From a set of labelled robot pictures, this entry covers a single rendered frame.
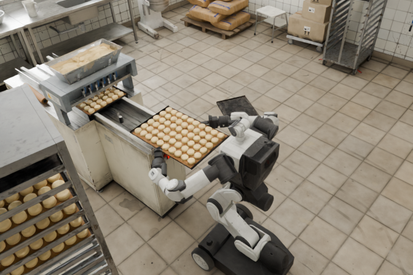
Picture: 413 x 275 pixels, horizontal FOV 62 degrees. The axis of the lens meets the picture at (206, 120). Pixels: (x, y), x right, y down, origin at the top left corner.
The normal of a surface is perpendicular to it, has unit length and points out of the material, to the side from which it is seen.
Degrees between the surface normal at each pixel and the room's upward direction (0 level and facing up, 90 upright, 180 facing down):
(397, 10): 90
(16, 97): 0
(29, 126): 0
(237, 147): 1
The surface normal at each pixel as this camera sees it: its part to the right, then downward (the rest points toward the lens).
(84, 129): 0.76, 0.38
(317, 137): -0.04, -0.78
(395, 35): -0.70, 0.47
